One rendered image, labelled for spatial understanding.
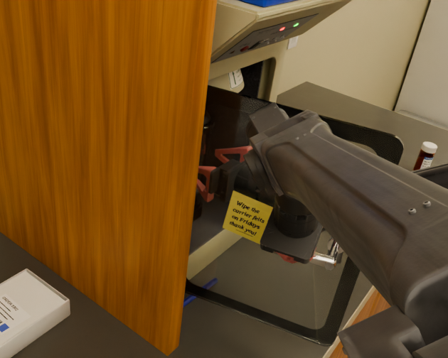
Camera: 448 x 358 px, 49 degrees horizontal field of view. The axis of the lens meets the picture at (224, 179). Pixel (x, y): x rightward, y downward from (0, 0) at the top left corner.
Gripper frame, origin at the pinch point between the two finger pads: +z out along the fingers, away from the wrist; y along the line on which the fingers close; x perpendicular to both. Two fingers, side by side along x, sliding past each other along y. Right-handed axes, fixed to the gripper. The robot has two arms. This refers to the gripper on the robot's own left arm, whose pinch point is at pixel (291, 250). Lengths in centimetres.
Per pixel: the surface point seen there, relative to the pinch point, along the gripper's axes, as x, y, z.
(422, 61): 22, -262, 180
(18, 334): -37.5, 23.5, 12.8
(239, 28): -12.8, -14.1, -25.1
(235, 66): -18.2, -24.5, -8.4
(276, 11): -9.5, -18.3, -25.4
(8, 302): -43.7, 19.3, 14.6
